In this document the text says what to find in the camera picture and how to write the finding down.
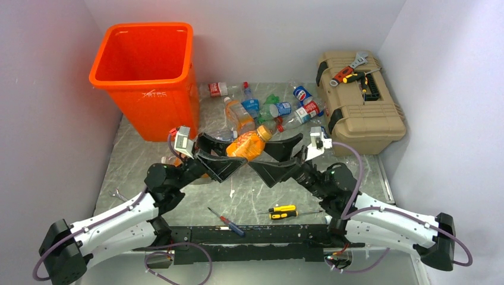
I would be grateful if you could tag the orange juice bottle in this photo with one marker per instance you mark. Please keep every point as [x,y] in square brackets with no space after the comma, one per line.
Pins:
[250,144]

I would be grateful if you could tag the crushed orange label bottle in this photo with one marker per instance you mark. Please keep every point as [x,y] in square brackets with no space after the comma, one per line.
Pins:
[173,160]

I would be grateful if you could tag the yellow black screwdriver on toolbox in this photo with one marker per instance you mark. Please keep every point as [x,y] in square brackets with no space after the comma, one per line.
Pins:
[357,76]

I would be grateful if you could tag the red label clear bottle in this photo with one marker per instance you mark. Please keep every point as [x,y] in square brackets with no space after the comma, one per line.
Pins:
[221,89]

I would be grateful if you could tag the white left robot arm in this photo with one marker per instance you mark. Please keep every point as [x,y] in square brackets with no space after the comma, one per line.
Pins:
[69,250]

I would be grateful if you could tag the blue label crushed bottle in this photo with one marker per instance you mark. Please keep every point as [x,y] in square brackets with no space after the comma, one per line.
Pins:
[250,103]

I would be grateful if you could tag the green plastic bottle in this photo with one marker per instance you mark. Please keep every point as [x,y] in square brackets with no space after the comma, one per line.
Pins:
[265,113]

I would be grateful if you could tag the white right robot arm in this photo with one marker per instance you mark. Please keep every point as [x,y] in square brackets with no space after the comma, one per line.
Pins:
[357,217]

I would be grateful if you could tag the black yellow screwdriver on table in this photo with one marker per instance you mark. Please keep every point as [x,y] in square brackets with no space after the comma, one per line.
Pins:
[280,215]

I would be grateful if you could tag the clear bottle white cap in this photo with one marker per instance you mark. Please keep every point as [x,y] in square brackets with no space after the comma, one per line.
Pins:
[226,135]

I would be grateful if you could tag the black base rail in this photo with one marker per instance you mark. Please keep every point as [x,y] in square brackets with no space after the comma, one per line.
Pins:
[192,244]

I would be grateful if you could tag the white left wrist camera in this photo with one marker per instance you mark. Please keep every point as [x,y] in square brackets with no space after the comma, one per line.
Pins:
[180,142]

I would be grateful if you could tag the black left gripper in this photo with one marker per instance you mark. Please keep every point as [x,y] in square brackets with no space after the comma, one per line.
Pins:
[219,168]

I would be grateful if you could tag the red white label bottle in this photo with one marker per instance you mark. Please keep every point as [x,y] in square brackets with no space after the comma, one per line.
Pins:
[301,115]

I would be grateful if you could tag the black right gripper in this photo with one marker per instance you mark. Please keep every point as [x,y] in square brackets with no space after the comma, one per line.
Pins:
[271,173]

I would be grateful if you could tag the silver adjustable wrench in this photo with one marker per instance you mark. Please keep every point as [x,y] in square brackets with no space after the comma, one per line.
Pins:
[360,59]

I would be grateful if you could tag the orange plastic bin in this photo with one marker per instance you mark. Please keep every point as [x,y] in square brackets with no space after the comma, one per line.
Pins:
[147,70]

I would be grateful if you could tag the pepsi label bottle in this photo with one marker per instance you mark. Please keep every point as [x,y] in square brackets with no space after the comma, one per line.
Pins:
[302,95]

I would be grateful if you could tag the blue label clear bottle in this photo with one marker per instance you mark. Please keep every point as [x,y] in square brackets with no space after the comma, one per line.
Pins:
[279,109]

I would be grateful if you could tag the red blue screwdriver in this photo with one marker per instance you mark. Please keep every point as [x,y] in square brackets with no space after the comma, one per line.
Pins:
[232,226]

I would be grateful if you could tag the tan plastic toolbox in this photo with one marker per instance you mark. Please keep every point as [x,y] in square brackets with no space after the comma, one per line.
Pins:
[361,114]

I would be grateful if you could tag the blue label bottle by toolbox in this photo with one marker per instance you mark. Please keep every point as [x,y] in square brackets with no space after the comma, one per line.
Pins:
[324,132]

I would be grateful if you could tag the large orange label bottle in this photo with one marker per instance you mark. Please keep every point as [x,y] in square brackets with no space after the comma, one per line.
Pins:
[241,120]

